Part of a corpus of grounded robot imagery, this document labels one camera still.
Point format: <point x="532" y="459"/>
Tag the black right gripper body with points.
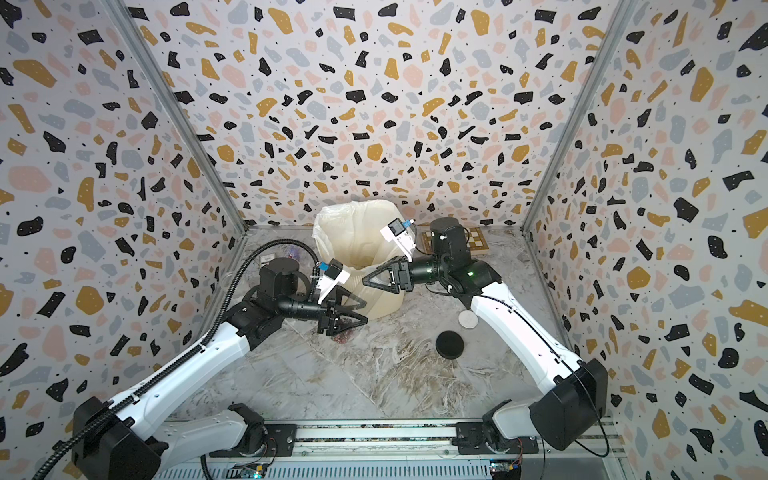
<point x="405" y="276"/>

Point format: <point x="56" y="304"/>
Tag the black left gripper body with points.
<point x="292" y="309"/>

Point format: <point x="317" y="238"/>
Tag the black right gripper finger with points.
<point x="392" y="265"/>
<point x="381" y="279"/>

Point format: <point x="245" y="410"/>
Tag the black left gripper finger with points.
<point x="340" y="299"/>
<point x="339" y="323"/>

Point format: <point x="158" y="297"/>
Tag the white round jar lid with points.
<point x="468" y="319"/>

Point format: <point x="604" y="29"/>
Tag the black round jar lid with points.
<point x="449" y="345"/>

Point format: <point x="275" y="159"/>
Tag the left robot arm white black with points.
<point x="131" y="437"/>

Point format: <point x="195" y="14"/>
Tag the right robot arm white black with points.
<point x="573" y="392"/>

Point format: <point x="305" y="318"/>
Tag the cream ribbed trash bin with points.
<point x="383" y="303"/>

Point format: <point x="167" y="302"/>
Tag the white plastic bin liner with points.
<point x="351" y="233"/>

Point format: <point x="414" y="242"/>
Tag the wooden folding chess board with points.
<point x="477" y="242"/>

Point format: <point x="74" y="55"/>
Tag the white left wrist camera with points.
<point x="330" y="275"/>

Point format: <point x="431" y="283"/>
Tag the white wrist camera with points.
<point x="330" y="275"/>
<point x="400" y="233"/>

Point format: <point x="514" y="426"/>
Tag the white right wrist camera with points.
<point x="400" y="233"/>

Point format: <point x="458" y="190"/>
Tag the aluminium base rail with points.
<point x="412" y="449"/>

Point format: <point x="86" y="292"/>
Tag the aluminium corner post left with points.
<point x="120" y="16"/>

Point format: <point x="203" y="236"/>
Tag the aluminium corner post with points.
<point x="616" y="27"/>
<point x="120" y="16"/>

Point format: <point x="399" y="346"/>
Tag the aluminium corner post right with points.
<point x="616" y="27"/>

